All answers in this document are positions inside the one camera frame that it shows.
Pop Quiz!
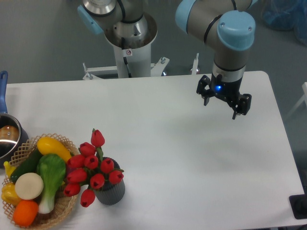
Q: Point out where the grey ribbed vase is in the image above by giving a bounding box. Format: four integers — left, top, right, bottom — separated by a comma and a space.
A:
91, 157, 125, 205

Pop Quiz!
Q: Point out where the blue handled saucepan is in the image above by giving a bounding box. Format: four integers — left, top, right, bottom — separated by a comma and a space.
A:
0, 70, 28, 169

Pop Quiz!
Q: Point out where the woven wicker basket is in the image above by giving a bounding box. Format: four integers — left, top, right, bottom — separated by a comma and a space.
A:
2, 133, 79, 230

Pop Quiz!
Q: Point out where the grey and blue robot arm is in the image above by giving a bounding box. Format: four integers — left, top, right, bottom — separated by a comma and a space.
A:
77, 0, 256, 115

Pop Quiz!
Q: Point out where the dark green cucumber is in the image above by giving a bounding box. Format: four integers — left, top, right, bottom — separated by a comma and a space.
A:
10, 149, 43, 183

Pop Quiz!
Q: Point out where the white furniture frame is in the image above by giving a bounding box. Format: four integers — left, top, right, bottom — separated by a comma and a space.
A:
287, 82, 307, 118

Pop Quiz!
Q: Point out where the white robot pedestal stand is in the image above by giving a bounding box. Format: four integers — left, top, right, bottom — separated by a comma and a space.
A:
82, 14, 200, 81

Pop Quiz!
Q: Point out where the yellow squash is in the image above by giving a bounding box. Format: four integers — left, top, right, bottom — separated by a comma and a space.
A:
36, 137, 71, 162

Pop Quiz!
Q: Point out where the blue plastic bag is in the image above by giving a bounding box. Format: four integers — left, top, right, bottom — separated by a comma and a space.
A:
261, 0, 307, 46

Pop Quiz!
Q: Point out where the round white radish slice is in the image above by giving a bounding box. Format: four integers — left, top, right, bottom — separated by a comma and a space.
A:
15, 172, 44, 200

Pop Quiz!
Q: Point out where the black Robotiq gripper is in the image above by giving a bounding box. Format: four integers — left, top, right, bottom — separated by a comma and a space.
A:
196, 74, 252, 120

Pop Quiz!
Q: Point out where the black device at table edge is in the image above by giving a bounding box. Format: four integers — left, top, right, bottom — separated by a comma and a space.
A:
289, 194, 307, 219

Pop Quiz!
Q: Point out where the green bok choy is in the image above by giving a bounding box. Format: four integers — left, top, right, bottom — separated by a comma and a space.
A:
36, 153, 66, 214

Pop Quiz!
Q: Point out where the yellow bell pepper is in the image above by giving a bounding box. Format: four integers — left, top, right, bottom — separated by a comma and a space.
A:
1, 183, 22, 206

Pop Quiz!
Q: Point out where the red tulip bouquet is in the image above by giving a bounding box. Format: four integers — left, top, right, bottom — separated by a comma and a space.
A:
63, 128, 125, 208

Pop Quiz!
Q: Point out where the yellow banana tip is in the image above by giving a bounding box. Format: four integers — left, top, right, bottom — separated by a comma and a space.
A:
3, 161, 16, 178

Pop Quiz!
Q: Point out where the orange fruit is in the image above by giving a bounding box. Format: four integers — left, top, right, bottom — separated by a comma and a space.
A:
12, 200, 38, 227

